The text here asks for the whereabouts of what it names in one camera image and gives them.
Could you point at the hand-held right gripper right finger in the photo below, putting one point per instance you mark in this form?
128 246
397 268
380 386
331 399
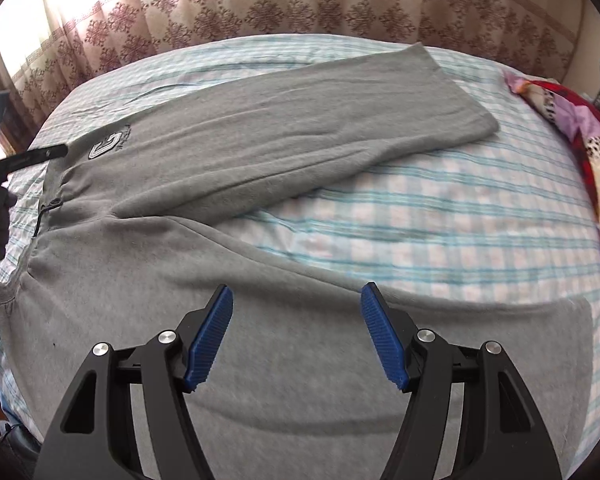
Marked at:
382 340

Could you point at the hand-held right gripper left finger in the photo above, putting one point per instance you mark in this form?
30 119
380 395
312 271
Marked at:
211 340

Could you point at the plaid bed sheet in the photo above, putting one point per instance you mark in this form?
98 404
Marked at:
455 200

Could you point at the grey pants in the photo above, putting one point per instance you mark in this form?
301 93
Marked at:
280 125

